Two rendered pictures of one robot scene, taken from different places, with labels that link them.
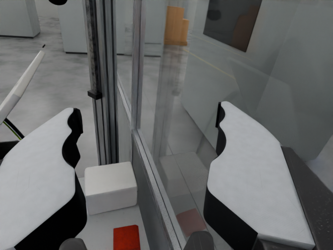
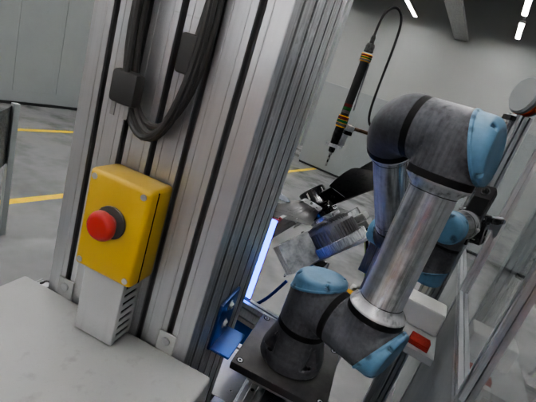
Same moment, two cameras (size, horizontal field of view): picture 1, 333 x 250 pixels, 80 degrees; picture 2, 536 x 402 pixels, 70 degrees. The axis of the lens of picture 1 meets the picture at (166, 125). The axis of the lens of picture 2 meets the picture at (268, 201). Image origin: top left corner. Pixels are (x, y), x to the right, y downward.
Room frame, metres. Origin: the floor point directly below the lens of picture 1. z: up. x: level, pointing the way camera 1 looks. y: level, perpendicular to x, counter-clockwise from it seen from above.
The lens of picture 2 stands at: (-1.13, -0.36, 1.62)
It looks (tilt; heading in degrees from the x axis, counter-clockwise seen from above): 17 degrees down; 46
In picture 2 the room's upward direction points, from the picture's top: 19 degrees clockwise
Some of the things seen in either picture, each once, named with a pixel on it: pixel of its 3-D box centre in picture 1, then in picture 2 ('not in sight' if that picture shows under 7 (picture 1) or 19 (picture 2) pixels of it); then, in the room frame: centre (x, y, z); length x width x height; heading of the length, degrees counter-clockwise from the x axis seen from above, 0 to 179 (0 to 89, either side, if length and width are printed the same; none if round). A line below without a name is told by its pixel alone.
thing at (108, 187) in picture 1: (110, 183); (422, 309); (0.49, 0.18, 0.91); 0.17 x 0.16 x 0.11; 113
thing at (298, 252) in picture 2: not in sight; (297, 253); (0.06, 0.59, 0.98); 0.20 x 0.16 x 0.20; 113
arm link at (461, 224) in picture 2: not in sight; (451, 228); (-0.19, -0.03, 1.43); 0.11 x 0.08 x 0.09; 7
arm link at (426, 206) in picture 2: not in sight; (404, 246); (-0.45, -0.06, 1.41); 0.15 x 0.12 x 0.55; 97
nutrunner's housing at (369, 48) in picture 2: not in sight; (351, 96); (0.09, 0.63, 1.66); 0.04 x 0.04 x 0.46
